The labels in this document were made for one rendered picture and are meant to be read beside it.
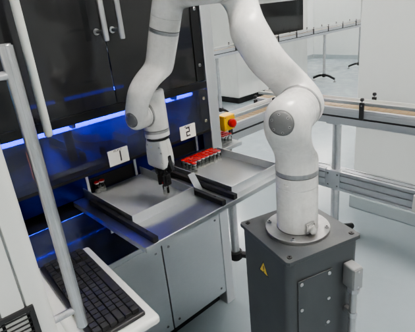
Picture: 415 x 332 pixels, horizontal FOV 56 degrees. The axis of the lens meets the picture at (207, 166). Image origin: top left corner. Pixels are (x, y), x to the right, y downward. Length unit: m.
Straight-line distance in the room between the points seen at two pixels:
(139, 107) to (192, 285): 1.06
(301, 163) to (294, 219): 0.17
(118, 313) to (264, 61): 0.73
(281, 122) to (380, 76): 1.87
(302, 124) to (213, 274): 1.25
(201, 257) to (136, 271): 0.37
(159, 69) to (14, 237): 0.66
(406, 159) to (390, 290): 0.89
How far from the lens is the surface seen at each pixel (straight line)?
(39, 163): 0.78
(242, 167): 1.62
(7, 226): 0.79
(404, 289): 2.46
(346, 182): 2.39
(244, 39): 1.05
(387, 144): 2.89
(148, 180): 1.60
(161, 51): 1.20
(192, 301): 2.04
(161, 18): 1.18
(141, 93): 1.20
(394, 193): 2.29
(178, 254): 1.85
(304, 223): 1.16
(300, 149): 1.04
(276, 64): 1.06
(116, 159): 1.50
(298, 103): 0.99
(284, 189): 1.12
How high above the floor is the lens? 1.51
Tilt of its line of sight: 22 degrees down
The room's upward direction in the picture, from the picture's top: 6 degrees counter-clockwise
